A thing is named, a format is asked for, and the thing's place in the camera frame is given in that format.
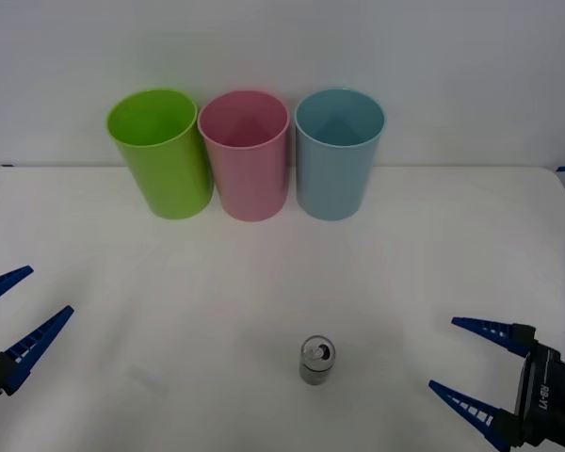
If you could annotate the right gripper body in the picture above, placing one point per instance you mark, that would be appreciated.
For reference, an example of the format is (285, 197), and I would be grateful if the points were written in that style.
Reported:
(544, 395)

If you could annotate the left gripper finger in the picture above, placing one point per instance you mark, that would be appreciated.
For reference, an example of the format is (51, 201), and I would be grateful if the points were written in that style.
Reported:
(33, 343)
(2, 284)

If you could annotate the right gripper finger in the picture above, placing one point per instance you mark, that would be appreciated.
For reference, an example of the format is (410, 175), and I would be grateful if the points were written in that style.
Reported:
(504, 334)
(480, 412)

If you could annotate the silver drink can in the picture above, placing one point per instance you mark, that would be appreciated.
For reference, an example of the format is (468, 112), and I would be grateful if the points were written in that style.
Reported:
(316, 369)

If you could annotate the green plastic bin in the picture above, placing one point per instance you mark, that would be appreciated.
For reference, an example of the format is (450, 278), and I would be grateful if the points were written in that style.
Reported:
(169, 179)

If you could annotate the pale blue plastic bin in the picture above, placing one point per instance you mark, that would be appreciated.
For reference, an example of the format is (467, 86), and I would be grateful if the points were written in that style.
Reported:
(332, 183)

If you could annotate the pink plastic bin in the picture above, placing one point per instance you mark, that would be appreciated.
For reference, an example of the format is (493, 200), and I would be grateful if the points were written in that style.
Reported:
(249, 183)

